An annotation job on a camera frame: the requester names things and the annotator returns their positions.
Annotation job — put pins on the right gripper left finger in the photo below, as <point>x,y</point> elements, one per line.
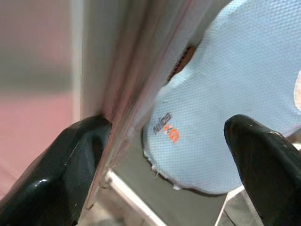
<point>47,183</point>

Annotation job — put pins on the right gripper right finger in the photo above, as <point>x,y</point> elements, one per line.
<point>270,176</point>

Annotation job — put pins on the light blue foam slipper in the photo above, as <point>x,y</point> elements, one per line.
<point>223,70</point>

